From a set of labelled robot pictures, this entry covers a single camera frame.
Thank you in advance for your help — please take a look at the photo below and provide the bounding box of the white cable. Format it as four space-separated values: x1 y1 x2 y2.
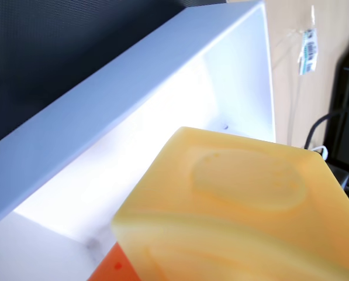
310 145 330 160

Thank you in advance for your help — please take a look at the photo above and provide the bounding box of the black cable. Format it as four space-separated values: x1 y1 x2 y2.
304 112 344 150

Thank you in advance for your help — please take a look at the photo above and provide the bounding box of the dark grey table mat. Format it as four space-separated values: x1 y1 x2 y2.
0 0 253 150

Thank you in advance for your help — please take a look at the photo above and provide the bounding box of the white open cardboard box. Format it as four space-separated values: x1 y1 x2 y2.
0 0 277 281

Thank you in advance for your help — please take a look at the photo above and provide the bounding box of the yellow toy building block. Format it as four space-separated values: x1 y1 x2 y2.
110 126 349 281

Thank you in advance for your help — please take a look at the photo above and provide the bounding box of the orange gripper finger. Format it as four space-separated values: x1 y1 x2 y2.
86 242 143 281

